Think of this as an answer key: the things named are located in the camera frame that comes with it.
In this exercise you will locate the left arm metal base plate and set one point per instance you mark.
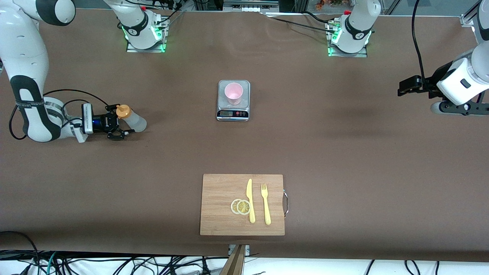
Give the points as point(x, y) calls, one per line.
point(347, 55)

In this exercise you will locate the small metal bracket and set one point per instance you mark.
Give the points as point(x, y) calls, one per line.
point(247, 249)

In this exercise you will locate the aluminium frame with power strip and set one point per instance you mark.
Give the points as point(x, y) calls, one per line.
point(250, 5)

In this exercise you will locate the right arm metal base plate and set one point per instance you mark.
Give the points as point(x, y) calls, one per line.
point(145, 50)

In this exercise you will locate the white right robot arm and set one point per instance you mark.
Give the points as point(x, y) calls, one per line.
point(26, 53)

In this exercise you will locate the wooden cutting board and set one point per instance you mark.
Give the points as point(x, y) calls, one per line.
point(219, 206)

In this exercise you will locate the pink plastic cup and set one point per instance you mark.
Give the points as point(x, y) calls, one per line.
point(233, 91)

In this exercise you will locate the aluminium table corner bracket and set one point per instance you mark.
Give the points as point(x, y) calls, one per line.
point(466, 20)

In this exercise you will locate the yellow plastic knife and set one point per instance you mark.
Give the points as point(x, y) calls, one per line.
point(250, 202)

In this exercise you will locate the orange background object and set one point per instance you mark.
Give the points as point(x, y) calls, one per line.
point(320, 4)

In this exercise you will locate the yellow plastic fork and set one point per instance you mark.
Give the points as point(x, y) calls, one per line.
point(266, 208)

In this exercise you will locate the wooden post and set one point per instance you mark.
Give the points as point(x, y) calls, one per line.
point(235, 263)

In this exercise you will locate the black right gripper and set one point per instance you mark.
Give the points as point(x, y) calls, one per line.
point(102, 123)

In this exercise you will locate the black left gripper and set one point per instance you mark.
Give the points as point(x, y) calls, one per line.
point(431, 83)

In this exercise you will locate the lemon slice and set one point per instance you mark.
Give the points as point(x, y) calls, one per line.
point(243, 207)
point(233, 206)

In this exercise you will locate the silver digital kitchen scale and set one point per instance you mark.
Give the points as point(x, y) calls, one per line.
point(244, 95)

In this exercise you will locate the sauce bottle with orange cap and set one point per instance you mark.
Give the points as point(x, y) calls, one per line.
point(137, 123)

